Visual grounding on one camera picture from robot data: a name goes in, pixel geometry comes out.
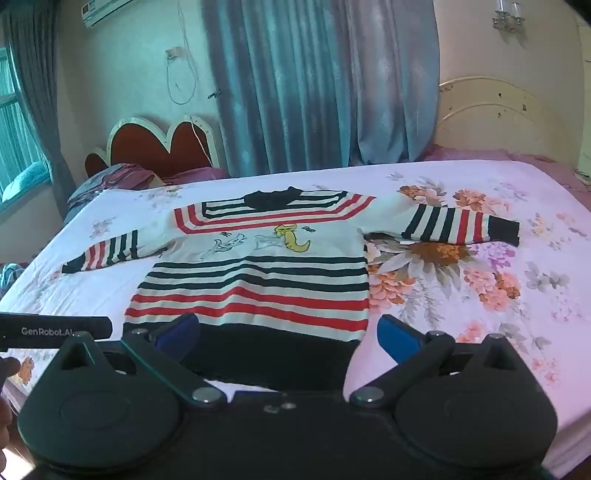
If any white air conditioner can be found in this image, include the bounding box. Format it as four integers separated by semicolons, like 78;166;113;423
79;0;134;28

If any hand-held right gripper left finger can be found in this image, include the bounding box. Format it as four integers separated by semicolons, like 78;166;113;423
48;313;228;412

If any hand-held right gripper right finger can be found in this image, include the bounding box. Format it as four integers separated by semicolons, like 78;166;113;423
348;314;532;409

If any striped knit sweater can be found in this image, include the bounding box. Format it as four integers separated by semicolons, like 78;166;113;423
61;186;521;393

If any stack of folded bedding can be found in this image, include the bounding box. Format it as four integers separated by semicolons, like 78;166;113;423
67;164;160;217

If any light blue quilt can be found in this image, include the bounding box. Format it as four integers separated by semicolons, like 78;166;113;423
0;164;51;204

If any person's left hand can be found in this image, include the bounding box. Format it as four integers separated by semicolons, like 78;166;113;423
0;357;21;467

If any cream headboard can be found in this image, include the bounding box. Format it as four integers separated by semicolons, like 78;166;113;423
436;78;587;160

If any purple bed sheet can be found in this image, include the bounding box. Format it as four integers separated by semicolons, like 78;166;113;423
422;143;561;162

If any grey window curtain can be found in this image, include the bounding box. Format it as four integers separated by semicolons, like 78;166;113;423
0;0;77;208

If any bed with floral sheet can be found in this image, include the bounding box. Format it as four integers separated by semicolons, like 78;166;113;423
0;159;591;478

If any red heart-shaped headboard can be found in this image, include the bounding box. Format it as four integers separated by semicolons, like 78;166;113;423
84;115;222;179

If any crystal wall lamp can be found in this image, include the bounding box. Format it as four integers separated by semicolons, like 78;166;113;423
492;0;527;32

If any magenta pillow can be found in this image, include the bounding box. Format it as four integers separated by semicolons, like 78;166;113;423
154;167;230;186

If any blue patterned quilt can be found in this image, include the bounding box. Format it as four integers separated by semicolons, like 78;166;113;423
0;262;26;296

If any white cable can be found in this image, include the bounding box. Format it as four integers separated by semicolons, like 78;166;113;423
166;0;218;167

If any blue patterned curtain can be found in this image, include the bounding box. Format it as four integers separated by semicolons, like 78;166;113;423
344;0;439;165
201;0;358;175

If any window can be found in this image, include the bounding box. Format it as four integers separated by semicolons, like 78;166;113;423
0;46;49;208

